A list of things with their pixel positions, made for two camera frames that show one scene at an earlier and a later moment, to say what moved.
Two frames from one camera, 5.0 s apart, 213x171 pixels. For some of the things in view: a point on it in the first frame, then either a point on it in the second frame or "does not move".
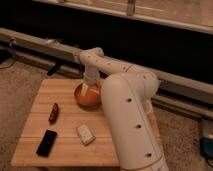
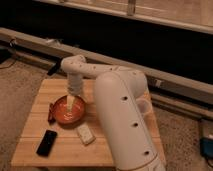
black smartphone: [47, 142] does not move
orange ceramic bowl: [91, 100] → [60, 115]
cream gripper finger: [84, 89] → [70, 99]
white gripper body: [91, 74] → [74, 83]
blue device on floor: [206, 147] does not move
